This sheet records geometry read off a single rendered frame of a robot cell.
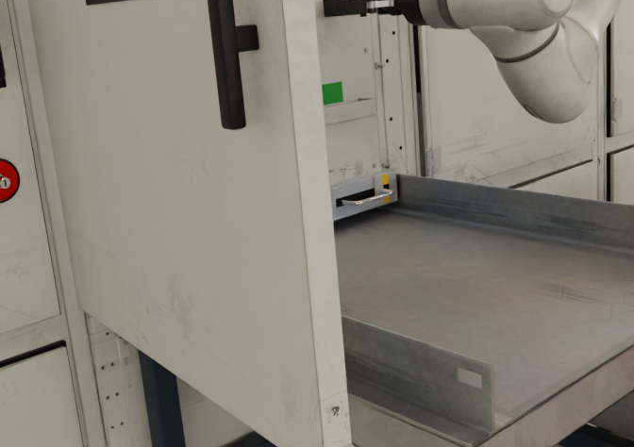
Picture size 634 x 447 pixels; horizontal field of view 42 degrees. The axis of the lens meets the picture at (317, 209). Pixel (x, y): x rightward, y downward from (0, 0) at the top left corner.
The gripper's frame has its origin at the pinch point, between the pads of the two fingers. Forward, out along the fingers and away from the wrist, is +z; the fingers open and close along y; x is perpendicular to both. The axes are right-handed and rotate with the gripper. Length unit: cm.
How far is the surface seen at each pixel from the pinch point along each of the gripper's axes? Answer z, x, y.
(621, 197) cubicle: 5, -55, 99
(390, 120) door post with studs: 7.1, -22.1, 17.3
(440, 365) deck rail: -54, -33, -42
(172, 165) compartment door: -31, -13, -54
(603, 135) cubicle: 7, -38, 94
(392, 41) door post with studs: 7.1, -7.6, 19.4
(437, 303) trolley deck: -35, -38, -20
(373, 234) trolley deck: -4.8, -38.3, -1.1
